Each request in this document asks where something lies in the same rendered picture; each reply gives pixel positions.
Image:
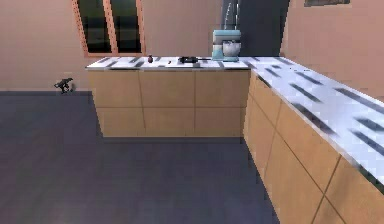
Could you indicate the wooden cabinet with marble worktop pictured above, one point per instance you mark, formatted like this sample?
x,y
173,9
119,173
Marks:
x,y
310,140
166,100

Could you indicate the black frying pan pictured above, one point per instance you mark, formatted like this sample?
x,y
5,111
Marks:
x,y
188,60

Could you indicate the small dark red bottle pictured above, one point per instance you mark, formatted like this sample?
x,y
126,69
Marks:
x,y
150,59

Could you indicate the light blue stand mixer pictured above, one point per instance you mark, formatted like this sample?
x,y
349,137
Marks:
x,y
226,45

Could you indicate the wooden framed window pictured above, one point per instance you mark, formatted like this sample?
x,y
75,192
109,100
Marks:
x,y
111,26

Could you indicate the small black object on floor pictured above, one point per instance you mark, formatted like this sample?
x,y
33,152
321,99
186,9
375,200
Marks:
x,y
64,85

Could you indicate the framed wall picture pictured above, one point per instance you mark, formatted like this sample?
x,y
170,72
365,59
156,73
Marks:
x,y
326,2

